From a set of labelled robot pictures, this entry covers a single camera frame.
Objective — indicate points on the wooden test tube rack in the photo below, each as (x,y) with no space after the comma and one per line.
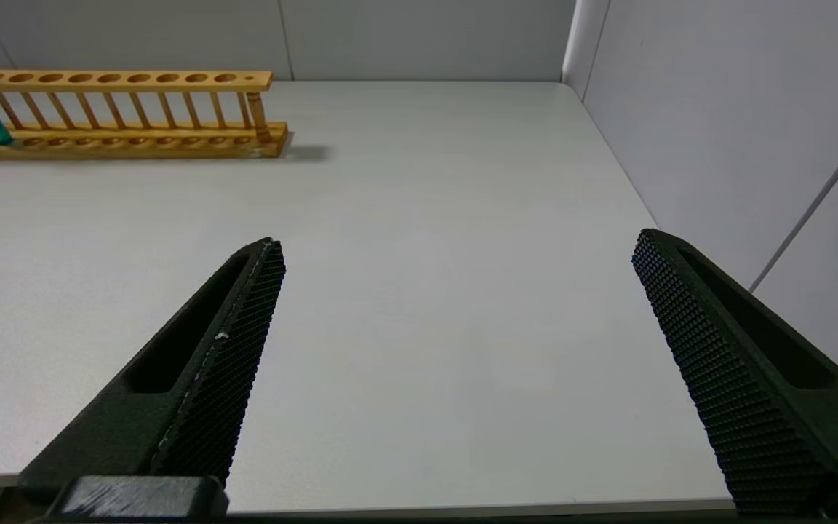
(135,144)

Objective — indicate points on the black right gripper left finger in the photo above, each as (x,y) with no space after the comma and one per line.
(201,393)

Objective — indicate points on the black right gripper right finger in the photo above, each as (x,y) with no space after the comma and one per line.
(753,393)

